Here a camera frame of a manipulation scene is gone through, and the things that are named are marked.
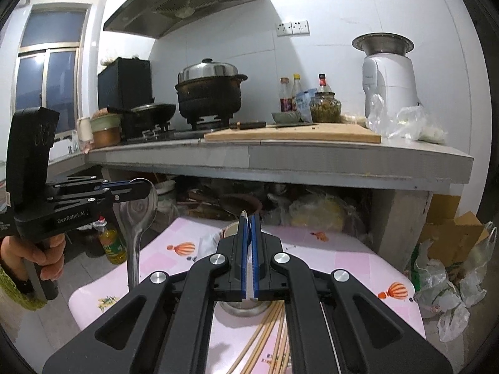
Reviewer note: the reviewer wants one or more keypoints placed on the kitchen knife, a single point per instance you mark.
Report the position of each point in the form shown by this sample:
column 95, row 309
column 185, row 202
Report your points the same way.
column 249, row 124

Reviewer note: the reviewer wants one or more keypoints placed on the blue and white packet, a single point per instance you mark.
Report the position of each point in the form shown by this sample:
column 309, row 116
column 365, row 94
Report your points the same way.
column 304, row 101

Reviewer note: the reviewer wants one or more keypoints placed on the cooking oil bottle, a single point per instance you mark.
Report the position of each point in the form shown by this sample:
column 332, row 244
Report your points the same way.
column 111, row 243

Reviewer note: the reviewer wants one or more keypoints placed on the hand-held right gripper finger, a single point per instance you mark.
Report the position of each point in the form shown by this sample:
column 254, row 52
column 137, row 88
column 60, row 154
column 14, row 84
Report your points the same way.
column 245, row 257
column 255, row 257

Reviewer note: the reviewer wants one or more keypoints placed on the glass jar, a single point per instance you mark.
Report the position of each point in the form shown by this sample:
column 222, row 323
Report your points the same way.
column 325, row 109

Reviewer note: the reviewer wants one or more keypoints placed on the white jar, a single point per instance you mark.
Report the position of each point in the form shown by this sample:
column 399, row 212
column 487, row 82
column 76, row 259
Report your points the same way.
column 83, row 128

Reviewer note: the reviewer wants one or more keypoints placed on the steel utensil holder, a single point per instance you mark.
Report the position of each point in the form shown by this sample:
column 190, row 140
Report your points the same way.
column 241, row 311

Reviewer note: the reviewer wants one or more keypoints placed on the black cooking pot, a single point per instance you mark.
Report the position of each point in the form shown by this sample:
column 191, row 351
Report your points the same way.
column 208, row 99

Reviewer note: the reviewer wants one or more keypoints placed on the brown ceramic jar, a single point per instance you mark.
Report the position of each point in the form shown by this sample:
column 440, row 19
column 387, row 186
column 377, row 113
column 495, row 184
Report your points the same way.
column 105, row 132

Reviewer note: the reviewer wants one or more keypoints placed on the clear plastic bag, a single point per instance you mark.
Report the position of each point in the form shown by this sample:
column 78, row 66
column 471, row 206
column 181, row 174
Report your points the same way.
column 405, row 122

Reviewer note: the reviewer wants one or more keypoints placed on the white kitchen appliance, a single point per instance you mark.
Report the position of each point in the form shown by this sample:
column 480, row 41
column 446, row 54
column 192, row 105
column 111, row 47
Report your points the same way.
column 390, row 81

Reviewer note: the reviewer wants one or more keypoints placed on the cardboard box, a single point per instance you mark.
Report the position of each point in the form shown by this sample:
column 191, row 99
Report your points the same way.
column 448, row 218

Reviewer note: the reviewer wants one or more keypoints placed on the plastic bags on floor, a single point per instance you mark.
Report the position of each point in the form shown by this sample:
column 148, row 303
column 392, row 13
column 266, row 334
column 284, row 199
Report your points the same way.
column 432, row 280

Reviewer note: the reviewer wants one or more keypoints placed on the window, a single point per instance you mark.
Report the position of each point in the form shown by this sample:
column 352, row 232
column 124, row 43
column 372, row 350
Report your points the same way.
column 58, row 78

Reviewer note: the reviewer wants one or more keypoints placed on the row of bamboo chopsticks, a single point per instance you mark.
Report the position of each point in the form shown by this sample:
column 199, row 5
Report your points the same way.
column 269, row 343

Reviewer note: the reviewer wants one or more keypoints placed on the person's left hand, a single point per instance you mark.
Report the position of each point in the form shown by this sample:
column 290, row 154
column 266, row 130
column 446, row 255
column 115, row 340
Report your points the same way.
column 46, row 255

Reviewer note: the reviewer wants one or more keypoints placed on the round white plastic spoon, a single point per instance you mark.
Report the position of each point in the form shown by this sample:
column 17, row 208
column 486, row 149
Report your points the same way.
column 232, row 230

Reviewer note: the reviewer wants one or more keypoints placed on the yellow-capped sauce bottle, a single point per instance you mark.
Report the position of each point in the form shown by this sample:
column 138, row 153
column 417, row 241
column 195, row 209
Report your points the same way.
column 297, row 87

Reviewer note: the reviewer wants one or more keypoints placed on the black frying pan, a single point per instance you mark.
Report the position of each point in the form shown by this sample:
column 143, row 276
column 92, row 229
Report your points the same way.
column 154, row 111

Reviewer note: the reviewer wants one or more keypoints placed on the concrete kitchen counter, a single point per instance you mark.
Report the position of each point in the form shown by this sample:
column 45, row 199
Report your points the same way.
column 312, row 160

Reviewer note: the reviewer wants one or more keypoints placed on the steel range hood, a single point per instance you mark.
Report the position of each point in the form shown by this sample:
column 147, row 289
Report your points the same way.
column 187, row 4

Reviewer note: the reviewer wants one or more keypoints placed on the white wall socket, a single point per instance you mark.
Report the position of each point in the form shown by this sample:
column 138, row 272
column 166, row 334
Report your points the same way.
column 300, row 27
column 284, row 28

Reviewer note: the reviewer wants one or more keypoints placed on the metal spoon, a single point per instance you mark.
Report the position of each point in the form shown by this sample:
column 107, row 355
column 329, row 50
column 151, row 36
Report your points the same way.
column 136, row 222
column 244, row 215

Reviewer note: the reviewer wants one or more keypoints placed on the brown-capped sauce bottle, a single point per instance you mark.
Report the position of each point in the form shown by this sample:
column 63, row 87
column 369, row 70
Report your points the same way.
column 285, row 97

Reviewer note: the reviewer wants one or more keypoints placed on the gas stove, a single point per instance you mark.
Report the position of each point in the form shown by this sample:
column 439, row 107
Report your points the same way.
column 175, row 132

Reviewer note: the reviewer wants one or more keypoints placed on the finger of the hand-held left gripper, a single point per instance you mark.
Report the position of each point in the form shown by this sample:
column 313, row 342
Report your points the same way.
column 134, row 193
column 78, row 184

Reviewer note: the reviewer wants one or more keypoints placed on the crumpled yellowish plastic bag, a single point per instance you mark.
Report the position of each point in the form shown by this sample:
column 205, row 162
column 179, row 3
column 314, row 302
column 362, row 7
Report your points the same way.
column 319, row 212

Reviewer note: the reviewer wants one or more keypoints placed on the small grey bowl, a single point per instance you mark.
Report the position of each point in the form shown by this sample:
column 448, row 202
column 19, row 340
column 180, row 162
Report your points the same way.
column 286, row 117

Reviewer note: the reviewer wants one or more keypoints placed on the black countertop appliance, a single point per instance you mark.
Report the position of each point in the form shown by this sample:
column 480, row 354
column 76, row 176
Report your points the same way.
column 124, row 85

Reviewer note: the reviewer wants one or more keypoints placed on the steel pot lid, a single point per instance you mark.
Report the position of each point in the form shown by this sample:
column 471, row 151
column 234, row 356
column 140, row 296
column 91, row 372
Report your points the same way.
column 208, row 70

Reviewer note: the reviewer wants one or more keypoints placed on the wooden cutting board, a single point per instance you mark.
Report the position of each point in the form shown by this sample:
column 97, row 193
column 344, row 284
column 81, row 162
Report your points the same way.
column 292, row 135

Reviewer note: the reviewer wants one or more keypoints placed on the person's left forearm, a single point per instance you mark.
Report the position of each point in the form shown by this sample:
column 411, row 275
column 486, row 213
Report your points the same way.
column 17, row 292

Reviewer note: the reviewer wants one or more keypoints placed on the crumpled white plastic bag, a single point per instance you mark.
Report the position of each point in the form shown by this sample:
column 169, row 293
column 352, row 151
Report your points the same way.
column 452, row 323

